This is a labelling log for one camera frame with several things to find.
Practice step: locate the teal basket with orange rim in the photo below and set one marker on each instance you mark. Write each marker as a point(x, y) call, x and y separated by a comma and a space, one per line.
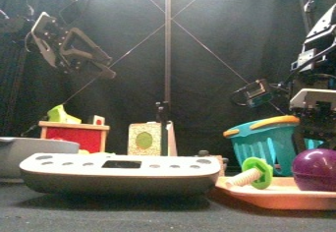
point(263, 144)

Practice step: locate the purple plastic ball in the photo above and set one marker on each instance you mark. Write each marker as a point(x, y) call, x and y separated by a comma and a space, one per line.
point(316, 170)

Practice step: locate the green white toy dumbbell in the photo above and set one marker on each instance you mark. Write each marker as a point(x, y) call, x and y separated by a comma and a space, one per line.
point(256, 173)

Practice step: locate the white block with red dot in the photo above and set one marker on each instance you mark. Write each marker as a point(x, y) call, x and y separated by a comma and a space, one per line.
point(98, 120)

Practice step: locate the green yellow toy piece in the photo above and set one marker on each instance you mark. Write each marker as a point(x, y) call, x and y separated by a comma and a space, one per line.
point(62, 116)

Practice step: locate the wooden tray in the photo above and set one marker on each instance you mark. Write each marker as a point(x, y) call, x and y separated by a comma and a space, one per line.
point(280, 196)

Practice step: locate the red wooden box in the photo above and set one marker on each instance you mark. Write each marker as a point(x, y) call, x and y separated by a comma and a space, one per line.
point(80, 136)

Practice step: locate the small dark knob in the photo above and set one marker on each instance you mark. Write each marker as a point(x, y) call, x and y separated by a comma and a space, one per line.
point(203, 153)

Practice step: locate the black clamp on pole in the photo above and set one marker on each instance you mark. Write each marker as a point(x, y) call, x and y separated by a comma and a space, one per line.
point(163, 127)

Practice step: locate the wooden box with green oval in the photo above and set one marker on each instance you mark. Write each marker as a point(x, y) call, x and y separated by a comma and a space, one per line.
point(144, 140)

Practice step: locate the grey plastic tub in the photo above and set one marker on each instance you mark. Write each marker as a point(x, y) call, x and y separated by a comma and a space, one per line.
point(26, 154)

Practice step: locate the white grey toy scale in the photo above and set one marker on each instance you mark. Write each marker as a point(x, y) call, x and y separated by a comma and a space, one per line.
point(120, 173)

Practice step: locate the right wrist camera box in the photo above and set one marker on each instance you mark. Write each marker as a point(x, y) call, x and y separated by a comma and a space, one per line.
point(258, 93)

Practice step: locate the vertical metal frame pole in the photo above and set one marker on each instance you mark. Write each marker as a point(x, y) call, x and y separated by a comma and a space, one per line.
point(167, 46)

